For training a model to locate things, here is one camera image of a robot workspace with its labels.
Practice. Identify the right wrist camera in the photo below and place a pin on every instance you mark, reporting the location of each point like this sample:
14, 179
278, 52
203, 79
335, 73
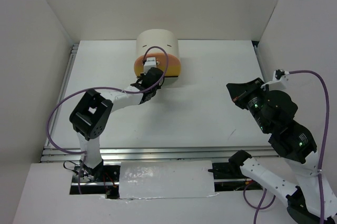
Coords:
279, 81

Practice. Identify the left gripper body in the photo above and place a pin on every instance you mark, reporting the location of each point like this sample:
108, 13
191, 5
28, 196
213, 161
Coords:
154, 90

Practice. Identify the white foil-taped cover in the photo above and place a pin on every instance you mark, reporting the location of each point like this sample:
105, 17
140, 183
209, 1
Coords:
171, 179

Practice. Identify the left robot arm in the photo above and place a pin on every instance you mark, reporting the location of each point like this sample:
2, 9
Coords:
90, 116

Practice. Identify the aluminium rail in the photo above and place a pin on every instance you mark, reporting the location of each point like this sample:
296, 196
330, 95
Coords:
156, 154

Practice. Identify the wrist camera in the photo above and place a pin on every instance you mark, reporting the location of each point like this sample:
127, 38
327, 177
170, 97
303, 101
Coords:
279, 81
149, 63

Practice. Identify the cream oval drawer cabinet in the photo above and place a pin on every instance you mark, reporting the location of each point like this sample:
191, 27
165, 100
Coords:
157, 37

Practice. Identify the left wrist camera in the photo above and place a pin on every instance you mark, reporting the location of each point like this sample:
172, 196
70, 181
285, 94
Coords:
149, 63

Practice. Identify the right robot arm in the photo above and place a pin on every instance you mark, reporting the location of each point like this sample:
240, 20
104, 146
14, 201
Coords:
311, 200

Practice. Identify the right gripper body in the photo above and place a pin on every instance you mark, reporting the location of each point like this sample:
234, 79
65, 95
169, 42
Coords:
254, 98

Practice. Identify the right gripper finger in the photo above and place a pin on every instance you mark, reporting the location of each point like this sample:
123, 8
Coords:
239, 97
251, 86

